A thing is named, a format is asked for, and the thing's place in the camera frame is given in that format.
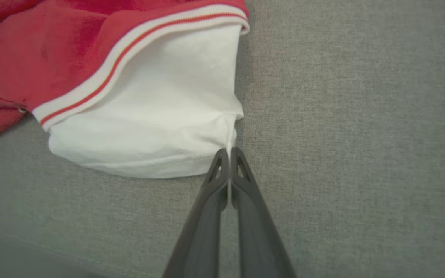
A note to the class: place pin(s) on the red white shirt dark print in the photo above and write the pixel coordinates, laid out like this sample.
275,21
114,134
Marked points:
160,96

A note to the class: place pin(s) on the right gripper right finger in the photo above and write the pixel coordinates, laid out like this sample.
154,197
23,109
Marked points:
257,235

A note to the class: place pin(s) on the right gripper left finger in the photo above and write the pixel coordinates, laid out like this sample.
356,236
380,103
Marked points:
203,231

